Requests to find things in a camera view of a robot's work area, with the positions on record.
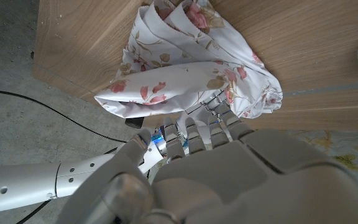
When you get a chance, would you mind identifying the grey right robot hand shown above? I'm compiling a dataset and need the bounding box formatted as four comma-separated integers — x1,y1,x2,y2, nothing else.
185,90,230,122

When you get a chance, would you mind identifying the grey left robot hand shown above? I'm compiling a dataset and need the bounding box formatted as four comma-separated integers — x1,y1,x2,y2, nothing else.
56,104,358,224

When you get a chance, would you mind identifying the white red-flowered cloth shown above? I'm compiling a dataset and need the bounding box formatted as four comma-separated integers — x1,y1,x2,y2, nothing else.
94,0,284,119

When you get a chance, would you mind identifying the pale blue floral backdrop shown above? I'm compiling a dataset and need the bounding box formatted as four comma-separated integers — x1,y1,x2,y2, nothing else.
283,129,358,202

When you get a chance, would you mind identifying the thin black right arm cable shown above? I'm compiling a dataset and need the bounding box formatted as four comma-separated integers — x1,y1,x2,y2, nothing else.
0,89,127,155

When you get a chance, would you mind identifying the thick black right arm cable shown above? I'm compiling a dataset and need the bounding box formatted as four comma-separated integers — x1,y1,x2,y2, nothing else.
16,198,53,224

